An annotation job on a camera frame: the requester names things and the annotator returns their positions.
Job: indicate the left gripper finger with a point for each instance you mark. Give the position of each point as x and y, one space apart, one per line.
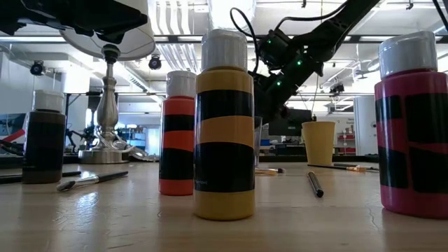
115 17
110 38

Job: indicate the dark brown paint bottle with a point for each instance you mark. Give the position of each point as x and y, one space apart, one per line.
43 140

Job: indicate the magenta paint bottle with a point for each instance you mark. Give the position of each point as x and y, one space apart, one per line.
413 140

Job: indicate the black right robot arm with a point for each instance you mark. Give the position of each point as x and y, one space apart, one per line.
336 24

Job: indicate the black background robot arm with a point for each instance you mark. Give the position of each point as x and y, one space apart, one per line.
84 134

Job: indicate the small yellow paint bottle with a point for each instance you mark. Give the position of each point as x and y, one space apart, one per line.
224 168

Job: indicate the coral red paint bottle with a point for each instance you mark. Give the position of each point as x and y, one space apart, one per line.
176 140

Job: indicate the black background monitor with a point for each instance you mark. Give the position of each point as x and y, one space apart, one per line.
301 122

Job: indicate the clear plastic bin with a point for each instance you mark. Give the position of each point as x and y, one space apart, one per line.
259 140

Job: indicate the yellow paper cup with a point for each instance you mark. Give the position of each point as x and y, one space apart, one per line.
318 143

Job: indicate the white shade silver table lamp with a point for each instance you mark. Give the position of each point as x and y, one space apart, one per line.
106 112

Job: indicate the red background shelf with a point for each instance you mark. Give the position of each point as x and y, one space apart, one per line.
346 150

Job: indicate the white round column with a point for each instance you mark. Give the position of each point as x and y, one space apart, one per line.
364 126

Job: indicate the black paintbrush orange bristles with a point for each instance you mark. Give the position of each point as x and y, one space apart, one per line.
316 185

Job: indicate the blue background shelf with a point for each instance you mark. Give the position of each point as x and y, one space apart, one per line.
134 138

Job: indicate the black paintbrush gold ferrule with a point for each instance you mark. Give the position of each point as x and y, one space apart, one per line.
357 169

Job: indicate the background display screen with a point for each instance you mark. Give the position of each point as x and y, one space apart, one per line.
12 122

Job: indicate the thin black paintbrush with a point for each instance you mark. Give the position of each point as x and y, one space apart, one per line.
71 173

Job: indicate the black paintbrush silver ferrule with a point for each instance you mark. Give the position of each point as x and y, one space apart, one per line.
87 181

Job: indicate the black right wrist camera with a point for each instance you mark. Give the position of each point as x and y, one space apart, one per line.
274 47

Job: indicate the white ceiling duct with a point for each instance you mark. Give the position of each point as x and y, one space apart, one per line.
232 14

